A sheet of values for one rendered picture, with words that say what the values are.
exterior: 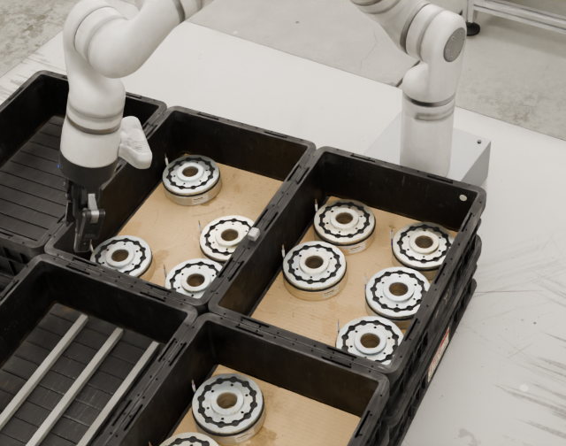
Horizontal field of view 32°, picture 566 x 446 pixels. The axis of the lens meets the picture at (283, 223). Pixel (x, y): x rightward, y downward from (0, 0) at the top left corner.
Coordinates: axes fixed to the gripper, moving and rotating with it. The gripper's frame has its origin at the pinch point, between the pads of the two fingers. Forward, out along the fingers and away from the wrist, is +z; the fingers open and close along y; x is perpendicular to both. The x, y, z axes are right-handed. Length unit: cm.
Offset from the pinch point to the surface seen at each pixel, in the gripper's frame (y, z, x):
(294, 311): 7.9, 13.6, 33.9
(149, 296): 4.0, 11.1, 11.0
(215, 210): -19.2, 16.4, 29.6
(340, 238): -1.4, 7.4, 44.0
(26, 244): -13.9, 16.5, -3.7
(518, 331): 17, 14, 72
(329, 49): -163, 78, 129
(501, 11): -143, 49, 178
